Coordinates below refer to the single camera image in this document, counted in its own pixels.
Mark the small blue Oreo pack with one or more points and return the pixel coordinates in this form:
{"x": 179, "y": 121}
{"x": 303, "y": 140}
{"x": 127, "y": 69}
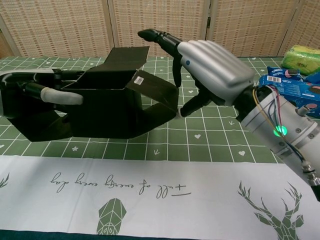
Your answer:
{"x": 313, "y": 78}
{"x": 277, "y": 72}

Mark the bamboo folding screen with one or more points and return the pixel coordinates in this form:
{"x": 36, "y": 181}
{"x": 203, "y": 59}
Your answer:
{"x": 75, "y": 25}

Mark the green checked deer tablecloth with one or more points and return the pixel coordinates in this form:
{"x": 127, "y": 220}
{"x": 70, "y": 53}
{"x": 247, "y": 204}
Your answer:
{"x": 212, "y": 215}

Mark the black paper box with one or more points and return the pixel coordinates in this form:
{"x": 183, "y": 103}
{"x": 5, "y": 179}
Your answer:
{"x": 105, "y": 112}

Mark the green yellow snack bag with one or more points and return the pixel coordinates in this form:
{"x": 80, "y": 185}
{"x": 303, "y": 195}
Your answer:
{"x": 300, "y": 57}

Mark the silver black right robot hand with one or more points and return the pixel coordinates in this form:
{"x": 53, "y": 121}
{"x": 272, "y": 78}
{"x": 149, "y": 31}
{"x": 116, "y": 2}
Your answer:
{"x": 217, "y": 72}

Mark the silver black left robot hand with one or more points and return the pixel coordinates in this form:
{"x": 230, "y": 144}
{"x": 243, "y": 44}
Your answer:
{"x": 32, "y": 100}

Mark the blue Oreo cookie package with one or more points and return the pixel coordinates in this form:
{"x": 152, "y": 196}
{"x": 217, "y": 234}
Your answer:
{"x": 287, "y": 85}

